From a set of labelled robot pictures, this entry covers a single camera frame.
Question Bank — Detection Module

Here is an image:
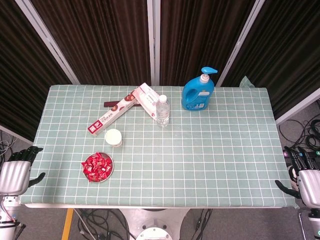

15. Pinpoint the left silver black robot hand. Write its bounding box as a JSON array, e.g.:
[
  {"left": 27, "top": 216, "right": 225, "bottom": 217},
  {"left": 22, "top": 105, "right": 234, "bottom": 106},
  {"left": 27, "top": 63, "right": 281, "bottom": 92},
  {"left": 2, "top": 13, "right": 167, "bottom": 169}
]
[{"left": 0, "top": 146, "right": 46, "bottom": 196}]

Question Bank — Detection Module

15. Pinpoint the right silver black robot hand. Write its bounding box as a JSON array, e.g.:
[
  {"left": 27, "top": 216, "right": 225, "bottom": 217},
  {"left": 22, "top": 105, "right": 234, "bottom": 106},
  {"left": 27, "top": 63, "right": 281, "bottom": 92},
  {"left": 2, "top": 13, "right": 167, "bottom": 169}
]
[{"left": 274, "top": 146, "right": 320, "bottom": 210}]

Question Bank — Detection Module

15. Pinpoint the heap of red candies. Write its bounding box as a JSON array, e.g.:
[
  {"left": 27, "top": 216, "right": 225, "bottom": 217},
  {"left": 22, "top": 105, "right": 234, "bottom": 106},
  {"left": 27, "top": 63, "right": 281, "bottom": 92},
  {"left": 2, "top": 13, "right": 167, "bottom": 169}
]
[{"left": 81, "top": 151, "right": 113, "bottom": 182}]

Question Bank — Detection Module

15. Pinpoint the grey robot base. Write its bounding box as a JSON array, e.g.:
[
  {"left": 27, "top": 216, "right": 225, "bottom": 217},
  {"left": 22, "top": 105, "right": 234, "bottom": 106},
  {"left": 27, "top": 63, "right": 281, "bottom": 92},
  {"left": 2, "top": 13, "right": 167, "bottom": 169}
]
[{"left": 117, "top": 207, "right": 191, "bottom": 240}]

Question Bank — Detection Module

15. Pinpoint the white paper cup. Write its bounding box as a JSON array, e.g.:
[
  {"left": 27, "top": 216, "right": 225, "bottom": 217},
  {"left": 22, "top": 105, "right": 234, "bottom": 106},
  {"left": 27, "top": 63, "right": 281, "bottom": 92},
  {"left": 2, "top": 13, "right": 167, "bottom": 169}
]
[{"left": 104, "top": 128, "right": 123, "bottom": 148}]

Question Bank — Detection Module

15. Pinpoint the black power strip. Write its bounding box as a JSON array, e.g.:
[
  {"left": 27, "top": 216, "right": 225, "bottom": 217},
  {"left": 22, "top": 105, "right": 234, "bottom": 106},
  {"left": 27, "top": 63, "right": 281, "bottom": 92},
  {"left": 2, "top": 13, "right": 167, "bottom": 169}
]
[{"left": 282, "top": 149, "right": 320, "bottom": 159}]

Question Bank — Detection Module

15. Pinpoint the yellow floor tape strip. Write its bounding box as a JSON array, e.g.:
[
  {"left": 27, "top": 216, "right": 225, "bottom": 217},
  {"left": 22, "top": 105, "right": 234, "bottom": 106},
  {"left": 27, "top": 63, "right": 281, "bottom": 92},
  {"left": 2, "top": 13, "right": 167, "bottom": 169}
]
[{"left": 61, "top": 208, "right": 75, "bottom": 240}]

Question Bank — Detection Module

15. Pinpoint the round steel plate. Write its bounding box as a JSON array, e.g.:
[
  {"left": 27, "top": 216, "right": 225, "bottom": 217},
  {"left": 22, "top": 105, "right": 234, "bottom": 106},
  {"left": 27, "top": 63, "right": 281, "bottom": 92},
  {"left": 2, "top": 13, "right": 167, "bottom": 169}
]
[{"left": 82, "top": 152, "right": 115, "bottom": 183}]

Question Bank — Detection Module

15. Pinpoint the dark fabric partition screen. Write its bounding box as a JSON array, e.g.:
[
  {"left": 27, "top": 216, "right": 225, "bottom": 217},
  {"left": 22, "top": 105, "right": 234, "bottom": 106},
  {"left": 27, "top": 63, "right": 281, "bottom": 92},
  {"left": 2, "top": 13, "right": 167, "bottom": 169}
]
[
  {"left": 153, "top": 0, "right": 266, "bottom": 87},
  {"left": 0, "top": 0, "right": 81, "bottom": 142},
  {"left": 216, "top": 0, "right": 320, "bottom": 126},
  {"left": 14, "top": 0, "right": 155, "bottom": 86}
]

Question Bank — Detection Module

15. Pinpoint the long white red baking-paper box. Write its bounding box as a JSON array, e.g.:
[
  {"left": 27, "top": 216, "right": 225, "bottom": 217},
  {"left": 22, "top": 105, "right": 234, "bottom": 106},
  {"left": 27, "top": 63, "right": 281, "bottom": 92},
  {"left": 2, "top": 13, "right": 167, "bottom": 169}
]
[{"left": 86, "top": 87, "right": 141, "bottom": 137}]

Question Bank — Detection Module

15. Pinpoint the green checked tablecloth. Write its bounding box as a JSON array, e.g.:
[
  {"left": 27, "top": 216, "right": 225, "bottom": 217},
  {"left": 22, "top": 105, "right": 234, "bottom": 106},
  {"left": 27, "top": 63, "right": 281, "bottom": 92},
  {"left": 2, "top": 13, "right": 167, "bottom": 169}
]
[{"left": 19, "top": 76, "right": 298, "bottom": 208}]

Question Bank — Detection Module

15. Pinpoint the blue pump detergent bottle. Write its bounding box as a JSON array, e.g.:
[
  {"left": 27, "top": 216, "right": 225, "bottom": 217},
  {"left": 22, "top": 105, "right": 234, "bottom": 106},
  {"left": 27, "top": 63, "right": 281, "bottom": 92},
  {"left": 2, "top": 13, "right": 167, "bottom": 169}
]
[{"left": 181, "top": 66, "right": 219, "bottom": 111}]

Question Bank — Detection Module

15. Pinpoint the pink wet wipes pack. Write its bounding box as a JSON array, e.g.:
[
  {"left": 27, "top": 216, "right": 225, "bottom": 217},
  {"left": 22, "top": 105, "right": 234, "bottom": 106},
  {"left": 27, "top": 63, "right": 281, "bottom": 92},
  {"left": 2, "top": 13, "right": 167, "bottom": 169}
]
[{"left": 131, "top": 82, "right": 161, "bottom": 121}]

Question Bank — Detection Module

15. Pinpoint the clear plastic water bottle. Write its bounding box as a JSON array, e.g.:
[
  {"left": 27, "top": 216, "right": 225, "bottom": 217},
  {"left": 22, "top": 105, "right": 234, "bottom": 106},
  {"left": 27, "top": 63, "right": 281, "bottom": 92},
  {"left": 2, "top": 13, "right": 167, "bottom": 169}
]
[{"left": 155, "top": 94, "right": 171, "bottom": 128}]

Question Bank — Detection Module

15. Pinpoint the grey floor cable bundle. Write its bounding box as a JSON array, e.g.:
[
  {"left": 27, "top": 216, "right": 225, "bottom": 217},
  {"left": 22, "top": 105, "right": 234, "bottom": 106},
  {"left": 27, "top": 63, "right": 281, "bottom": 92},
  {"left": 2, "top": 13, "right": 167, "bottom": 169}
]
[{"left": 0, "top": 129, "right": 18, "bottom": 161}]

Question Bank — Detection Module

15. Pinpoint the black floor cable bundle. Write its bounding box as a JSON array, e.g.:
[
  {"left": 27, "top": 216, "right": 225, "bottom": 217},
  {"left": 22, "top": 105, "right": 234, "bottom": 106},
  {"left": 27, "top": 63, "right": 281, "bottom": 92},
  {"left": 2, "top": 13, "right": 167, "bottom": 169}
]
[
  {"left": 73, "top": 208, "right": 136, "bottom": 240},
  {"left": 278, "top": 99, "right": 320, "bottom": 151}
]

